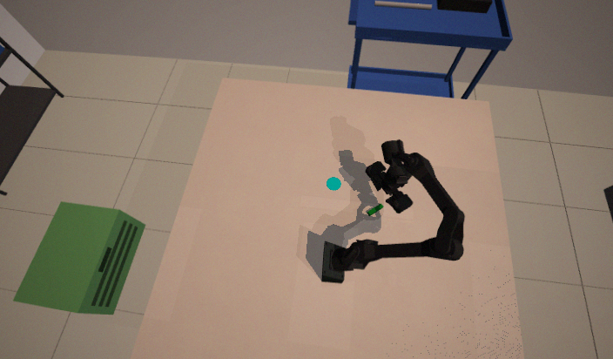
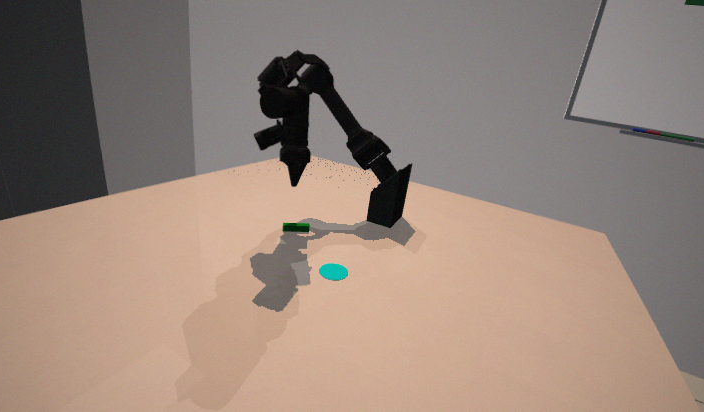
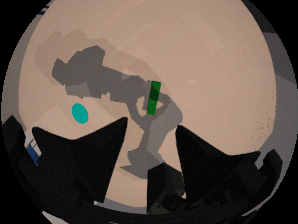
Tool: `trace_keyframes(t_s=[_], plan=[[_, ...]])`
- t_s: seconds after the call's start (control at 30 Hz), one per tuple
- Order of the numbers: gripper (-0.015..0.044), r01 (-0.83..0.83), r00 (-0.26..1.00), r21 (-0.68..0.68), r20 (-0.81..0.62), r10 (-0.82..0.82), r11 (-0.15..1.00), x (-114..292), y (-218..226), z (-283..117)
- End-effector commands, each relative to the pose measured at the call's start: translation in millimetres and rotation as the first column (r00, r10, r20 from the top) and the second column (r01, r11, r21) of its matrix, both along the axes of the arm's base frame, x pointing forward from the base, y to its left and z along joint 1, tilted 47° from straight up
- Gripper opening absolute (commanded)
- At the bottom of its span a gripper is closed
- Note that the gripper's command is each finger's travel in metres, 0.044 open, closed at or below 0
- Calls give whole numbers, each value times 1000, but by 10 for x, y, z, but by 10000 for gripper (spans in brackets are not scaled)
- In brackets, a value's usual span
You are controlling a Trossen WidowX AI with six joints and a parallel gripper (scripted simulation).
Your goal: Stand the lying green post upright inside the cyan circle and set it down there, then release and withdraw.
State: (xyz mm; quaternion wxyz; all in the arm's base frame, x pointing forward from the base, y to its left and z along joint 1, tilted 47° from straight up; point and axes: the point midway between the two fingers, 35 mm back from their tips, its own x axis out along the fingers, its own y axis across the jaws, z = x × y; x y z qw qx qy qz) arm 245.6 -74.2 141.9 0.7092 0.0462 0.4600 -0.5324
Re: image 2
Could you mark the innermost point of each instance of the cyan circle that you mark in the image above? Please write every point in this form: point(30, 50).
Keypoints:
point(333, 271)

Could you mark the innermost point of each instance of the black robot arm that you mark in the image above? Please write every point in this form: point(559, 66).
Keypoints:
point(278, 100)

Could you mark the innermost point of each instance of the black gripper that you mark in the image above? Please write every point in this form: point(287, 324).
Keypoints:
point(295, 153)

